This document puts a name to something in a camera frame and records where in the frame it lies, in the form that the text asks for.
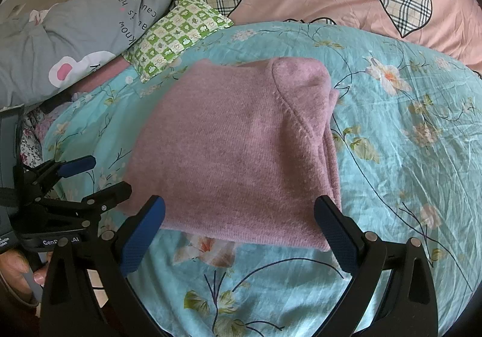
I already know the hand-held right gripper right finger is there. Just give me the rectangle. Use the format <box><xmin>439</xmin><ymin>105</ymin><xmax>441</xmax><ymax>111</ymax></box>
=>
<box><xmin>312</xmin><ymin>194</ymin><xmax>439</xmax><ymax>337</ymax></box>

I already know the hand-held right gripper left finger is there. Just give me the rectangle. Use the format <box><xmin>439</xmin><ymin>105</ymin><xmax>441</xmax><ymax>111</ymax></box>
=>
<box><xmin>39</xmin><ymin>194</ymin><xmax>172</xmax><ymax>337</ymax></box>

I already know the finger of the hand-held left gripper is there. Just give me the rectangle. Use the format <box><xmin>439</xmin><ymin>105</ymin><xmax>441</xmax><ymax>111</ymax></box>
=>
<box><xmin>23</xmin><ymin>155</ymin><xmax>96</xmax><ymax>187</ymax></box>
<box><xmin>34</xmin><ymin>182</ymin><xmax>132</xmax><ymax>221</ymax></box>

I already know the pink knitted sweater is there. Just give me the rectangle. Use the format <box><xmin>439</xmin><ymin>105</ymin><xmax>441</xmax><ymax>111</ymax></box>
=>
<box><xmin>120</xmin><ymin>57</ymin><xmax>343</xmax><ymax>252</ymax></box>

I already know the person's left hand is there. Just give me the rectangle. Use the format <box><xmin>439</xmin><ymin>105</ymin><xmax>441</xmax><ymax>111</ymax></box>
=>
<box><xmin>0</xmin><ymin>248</ymin><xmax>53</xmax><ymax>309</ymax></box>

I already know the purple floral cloth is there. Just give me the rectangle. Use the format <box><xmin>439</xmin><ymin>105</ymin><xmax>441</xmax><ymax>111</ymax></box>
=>
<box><xmin>20</xmin><ymin>107</ymin><xmax>76</xmax><ymax>168</ymax></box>

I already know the teal floral bedsheet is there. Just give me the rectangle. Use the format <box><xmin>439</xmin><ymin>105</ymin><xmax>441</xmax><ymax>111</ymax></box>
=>
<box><xmin>38</xmin><ymin>20</ymin><xmax>482</xmax><ymax>337</ymax></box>

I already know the mauve cloth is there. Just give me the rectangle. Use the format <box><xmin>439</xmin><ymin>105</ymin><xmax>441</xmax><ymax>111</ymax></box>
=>
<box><xmin>73</xmin><ymin>57</ymin><xmax>132</xmax><ymax>96</ymax></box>

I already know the grey pillow with lettering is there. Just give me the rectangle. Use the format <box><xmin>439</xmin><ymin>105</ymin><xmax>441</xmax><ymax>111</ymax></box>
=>
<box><xmin>0</xmin><ymin>0</ymin><xmax>177</xmax><ymax>109</ymax></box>

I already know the green checkered pillow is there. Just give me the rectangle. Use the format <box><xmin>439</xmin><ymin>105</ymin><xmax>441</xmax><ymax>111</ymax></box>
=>
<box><xmin>122</xmin><ymin>0</ymin><xmax>234</xmax><ymax>83</ymax></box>

